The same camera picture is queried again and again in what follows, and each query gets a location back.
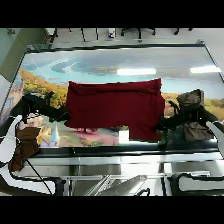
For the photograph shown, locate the black cable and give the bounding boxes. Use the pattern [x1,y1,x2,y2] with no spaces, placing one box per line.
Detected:
[134,187,151,197]
[23,156,55,196]

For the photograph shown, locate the black office chair base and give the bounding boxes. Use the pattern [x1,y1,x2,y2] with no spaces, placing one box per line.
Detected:
[120,27,157,40]

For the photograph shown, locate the red T-shirt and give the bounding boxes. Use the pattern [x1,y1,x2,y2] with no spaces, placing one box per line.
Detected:
[64,78,166,142]

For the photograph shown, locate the silver frame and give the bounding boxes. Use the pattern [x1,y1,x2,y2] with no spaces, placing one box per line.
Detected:
[29,152,224,197]

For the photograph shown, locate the brown garment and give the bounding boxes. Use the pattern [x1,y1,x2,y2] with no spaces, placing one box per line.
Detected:
[8,125,42,173]
[176,88,215,143]

